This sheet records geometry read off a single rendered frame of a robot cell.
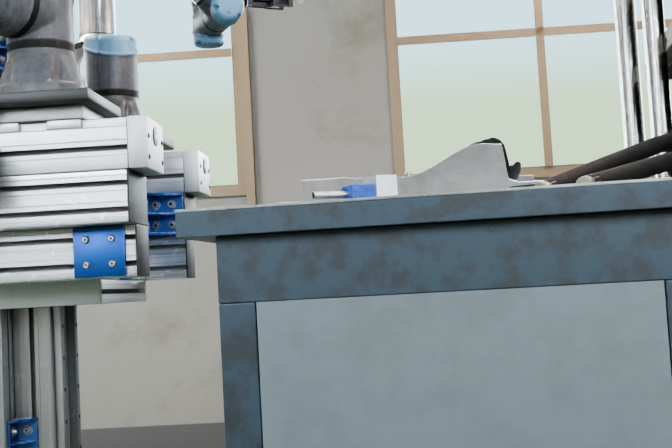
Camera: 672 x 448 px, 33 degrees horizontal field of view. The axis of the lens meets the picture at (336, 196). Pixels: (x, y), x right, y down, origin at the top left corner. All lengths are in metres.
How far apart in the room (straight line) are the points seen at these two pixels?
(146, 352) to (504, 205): 3.85
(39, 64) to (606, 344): 1.06
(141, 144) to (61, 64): 0.21
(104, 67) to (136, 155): 0.59
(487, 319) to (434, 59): 3.72
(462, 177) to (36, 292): 0.80
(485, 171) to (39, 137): 0.79
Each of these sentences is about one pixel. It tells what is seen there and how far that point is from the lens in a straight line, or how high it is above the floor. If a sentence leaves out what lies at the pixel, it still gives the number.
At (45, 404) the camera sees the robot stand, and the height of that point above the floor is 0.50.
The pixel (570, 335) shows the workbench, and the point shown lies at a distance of 1.49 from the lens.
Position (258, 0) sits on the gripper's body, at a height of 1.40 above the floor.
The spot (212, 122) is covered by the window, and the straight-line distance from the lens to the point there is 5.17.
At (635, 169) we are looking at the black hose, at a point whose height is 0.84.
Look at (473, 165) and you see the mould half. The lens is 2.10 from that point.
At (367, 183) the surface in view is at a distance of 1.76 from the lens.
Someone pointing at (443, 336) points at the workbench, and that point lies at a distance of 1.49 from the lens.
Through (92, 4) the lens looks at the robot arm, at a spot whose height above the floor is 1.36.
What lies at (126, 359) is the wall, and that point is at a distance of 5.23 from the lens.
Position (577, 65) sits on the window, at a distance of 5.20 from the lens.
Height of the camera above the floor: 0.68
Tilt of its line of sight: 5 degrees up
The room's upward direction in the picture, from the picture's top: 3 degrees counter-clockwise
